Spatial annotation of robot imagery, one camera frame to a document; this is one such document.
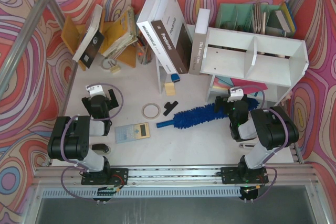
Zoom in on blue microfiber duster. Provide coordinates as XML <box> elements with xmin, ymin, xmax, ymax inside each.
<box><xmin>156</xmin><ymin>97</ymin><xmax>259</xmax><ymax>130</ymax></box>

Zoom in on black detached gripper part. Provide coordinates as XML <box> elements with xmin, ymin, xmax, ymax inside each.
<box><xmin>163</xmin><ymin>101</ymin><xmax>178</xmax><ymax>116</ymax></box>

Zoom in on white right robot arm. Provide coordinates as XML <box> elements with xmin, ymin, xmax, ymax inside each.
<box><xmin>214</xmin><ymin>96</ymin><xmax>299</xmax><ymax>185</ymax></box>

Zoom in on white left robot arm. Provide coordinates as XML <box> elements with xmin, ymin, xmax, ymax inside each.
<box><xmin>47</xmin><ymin>86</ymin><xmax>119</xmax><ymax>185</ymax></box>

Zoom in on white wooden bookshelf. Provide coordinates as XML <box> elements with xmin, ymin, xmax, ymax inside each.
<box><xmin>201</xmin><ymin>28</ymin><xmax>309</xmax><ymax>104</ymax></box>

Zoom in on teal paper sheets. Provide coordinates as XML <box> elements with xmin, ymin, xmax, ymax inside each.
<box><xmin>213</xmin><ymin>76</ymin><xmax>234</xmax><ymax>90</ymax></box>

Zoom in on black white pen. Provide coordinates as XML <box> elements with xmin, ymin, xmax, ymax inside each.
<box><xmin>239</xmin><ymin>143</ymin><xmax>255</xmax><ymax>149</ymax></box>

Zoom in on clear pencil cup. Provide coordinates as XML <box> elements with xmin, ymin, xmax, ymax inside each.
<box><xmin>136</xmin><ymin>31</ymin><xmax>152</xmax><ymax>65</ymax></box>

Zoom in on small wooden block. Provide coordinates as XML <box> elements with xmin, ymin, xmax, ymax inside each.
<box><xmin>164</xmin><ymin>82</ymin><xmax>176</xmax><ymax>96</ymax></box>

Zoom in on white book black cover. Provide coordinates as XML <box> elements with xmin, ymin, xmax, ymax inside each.
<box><xmin>72</xmin><ymin>4</ymin><xmax>104</xmax><ymax>69</ymax></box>

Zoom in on blue black small eraser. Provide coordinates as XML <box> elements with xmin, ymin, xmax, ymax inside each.
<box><xmin>171</xmin><ymin>73</ymin><xmax>181</xmax><ymax>83</ymax></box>

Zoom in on yellow worn books stack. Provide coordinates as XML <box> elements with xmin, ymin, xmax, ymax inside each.
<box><xmin>101</xmin><ymin>6</ymin><xmax>137</xmax><ymax>59</ymax></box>

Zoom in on yellow wooden book rack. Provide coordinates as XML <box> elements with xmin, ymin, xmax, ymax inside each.
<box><xmin>61</xmin><ymin>4</ymin><xmax>139</xmax><ymax>70</ymax></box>

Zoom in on white Mademoiselle book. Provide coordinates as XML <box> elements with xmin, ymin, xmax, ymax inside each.
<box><xmin>136</xmin><ymin>0</ymin><xmax>177</xmax><ymax>74</ymax></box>

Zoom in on taupe Lonely Ones book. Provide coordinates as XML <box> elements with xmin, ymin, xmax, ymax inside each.
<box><xmin>188</xmin><ymin>8</ymin><xmax>211</xmax><ymax>75</ymax></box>

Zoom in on brown Fredonia book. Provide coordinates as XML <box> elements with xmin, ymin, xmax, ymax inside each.
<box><xmin>151</xmin><ymin>0</ymin><xmax>192</xmax><ymax>74</ymax></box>

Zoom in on teal desk organizer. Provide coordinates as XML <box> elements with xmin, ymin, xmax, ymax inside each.
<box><xmin>215</xmin><ymin>2</ymin><xmax>295</xmax><ymax>38</ymax></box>

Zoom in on blue yellow folders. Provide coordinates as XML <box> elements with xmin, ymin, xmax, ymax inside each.
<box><xmin>275</xmin><ymin>2</ymin><xmax>297</xmax><ymax>35</ymax></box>

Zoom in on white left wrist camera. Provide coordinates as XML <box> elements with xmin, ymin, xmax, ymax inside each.
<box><xmin>86</xmin><ymin>84</ymin><xmax>106</xmax><ymax>98</ymax></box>

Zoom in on ring with gold binder clip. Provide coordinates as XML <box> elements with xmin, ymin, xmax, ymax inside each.
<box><xmin>101</xmin><ymin>58</ymin><xmax>121</xmax><ymax>74</ymax></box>

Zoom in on tape roll ring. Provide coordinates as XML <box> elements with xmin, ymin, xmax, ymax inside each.
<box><xmin>142</xmin><ymin>102</ymin><xmax>161</xmax><ymax>119</ymax></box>

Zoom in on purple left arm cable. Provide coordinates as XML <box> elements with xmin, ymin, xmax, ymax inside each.
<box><xmin>60</xmin><ymin>83</ymin><xmax>124</xmax><ymax>204</ymax></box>

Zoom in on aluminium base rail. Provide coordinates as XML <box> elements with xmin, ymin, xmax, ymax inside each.
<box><xmin>33</xmin><ymin>164</ymin><xmax>319</xmax><ymax>200</ymax></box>

